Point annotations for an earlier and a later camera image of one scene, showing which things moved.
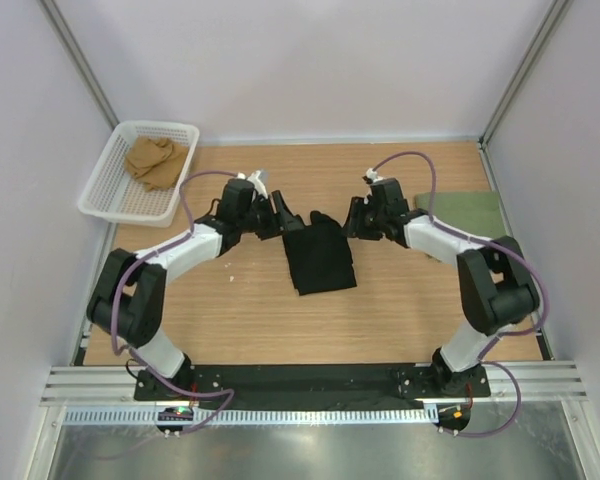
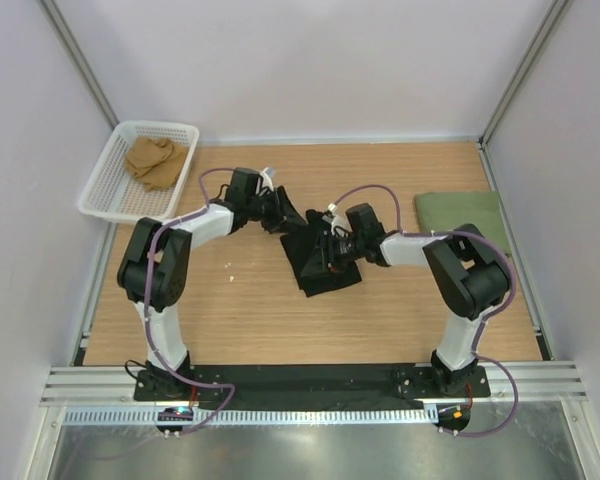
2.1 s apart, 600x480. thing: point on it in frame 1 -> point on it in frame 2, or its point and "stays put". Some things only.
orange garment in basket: (156, 162) stays put
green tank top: (477, 213) stays put
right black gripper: (354, 226) -> (323, 252)
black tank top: (319, 256) stays put
